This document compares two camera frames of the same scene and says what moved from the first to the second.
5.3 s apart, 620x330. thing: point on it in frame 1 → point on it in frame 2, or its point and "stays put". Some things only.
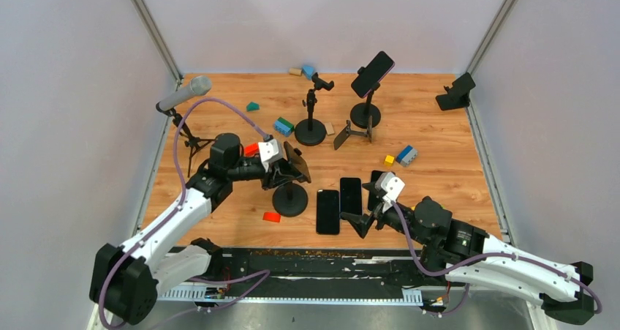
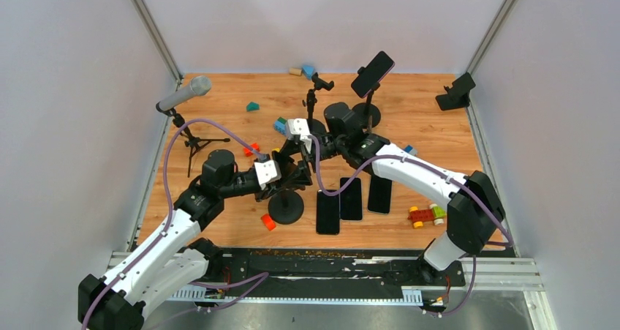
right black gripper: (362, 222) → (294, 145)
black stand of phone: (312, 132) stays put
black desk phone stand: (458, 95) stays put
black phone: (327, 212) stays put
